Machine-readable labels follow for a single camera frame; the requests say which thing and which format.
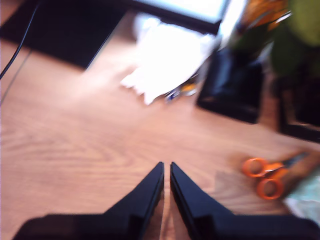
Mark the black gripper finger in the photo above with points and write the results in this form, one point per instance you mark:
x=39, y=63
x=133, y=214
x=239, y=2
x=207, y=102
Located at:
x=185, y=197
x=147, y=195

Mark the small blue yellow item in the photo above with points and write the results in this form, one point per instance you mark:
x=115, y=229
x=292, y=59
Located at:
x=185, y=90

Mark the black leather case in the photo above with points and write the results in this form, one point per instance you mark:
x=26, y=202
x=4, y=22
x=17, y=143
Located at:
x=232, y=95

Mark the pale green tissue packet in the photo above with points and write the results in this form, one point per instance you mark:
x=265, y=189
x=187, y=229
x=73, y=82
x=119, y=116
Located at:
x=307, y=200

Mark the crumpled white plastic bag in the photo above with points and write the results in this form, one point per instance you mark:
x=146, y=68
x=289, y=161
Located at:
x=170, y=57

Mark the dark rectangular planter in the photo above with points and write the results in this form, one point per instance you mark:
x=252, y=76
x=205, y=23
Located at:
x=302, y=112

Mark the large black computer monitor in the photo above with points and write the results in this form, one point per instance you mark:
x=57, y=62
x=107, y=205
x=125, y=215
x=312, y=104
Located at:
x=62, y=30

